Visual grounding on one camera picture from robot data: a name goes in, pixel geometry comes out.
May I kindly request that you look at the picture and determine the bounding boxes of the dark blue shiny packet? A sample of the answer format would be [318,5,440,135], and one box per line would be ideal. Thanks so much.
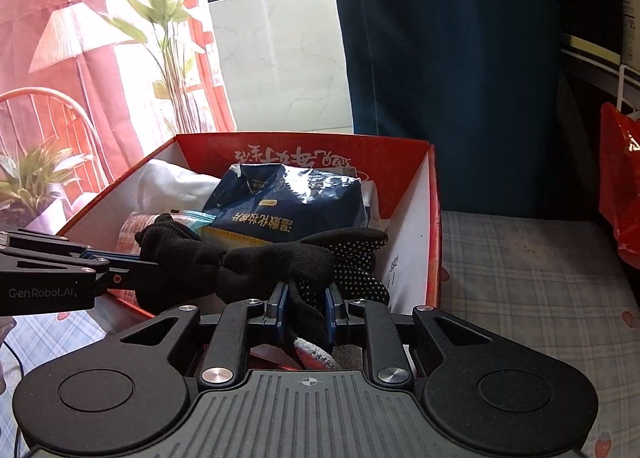
[202,162,375,245]

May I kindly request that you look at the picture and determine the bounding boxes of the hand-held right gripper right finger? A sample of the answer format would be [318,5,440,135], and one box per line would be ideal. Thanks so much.
[324,285,495,385]

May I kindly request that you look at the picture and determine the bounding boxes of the red cardboard box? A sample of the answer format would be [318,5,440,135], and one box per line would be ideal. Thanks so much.
[24,133,444,375]

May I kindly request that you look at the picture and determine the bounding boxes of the pink printed curtain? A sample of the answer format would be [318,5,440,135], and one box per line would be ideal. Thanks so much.
[0,0,238,239]

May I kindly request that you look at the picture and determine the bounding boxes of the red plastic bag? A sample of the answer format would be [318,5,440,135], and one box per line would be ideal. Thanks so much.
[599,101,640,270]

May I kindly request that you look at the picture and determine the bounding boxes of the black dotted glove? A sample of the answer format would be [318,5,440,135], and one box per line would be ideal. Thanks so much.
[134,213,392,372]

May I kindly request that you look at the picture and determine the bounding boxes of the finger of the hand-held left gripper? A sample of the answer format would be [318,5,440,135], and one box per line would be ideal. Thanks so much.
[0,254,163,295]
[0,227,112,262]

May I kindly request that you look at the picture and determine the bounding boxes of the plaid bed sheet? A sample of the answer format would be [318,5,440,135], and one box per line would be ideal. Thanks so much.
[0,211,640,458]

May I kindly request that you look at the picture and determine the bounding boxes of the clear zip bag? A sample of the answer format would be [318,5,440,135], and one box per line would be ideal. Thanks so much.
[169,207,222,231]

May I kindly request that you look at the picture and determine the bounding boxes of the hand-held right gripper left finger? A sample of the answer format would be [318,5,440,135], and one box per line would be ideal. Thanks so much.
[120,283,292,387]

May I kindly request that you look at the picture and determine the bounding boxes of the white cloth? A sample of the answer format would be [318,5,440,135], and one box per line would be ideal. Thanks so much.
[136,157,225,220]

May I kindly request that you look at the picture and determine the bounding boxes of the pink printed packet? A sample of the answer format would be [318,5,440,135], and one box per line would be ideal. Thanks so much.
[116,212,168,260]

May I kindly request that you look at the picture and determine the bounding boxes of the blue curtain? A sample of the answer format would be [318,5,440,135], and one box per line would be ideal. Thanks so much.
[324,0,563,213]

